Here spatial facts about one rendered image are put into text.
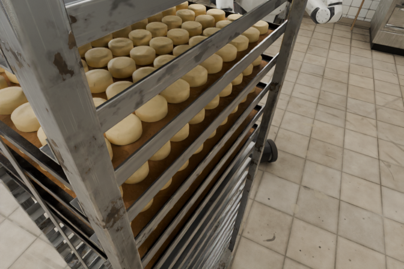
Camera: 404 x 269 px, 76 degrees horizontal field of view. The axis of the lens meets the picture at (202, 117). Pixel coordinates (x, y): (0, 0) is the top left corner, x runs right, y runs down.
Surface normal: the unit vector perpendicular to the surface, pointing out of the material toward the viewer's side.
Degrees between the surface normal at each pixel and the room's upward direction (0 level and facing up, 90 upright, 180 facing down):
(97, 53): 0
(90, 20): 90
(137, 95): 90
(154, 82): 90
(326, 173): 0
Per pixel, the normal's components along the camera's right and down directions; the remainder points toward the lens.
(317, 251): 0.04, -0.75
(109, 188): 0.84, 0.39
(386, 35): -0.43, 0.58
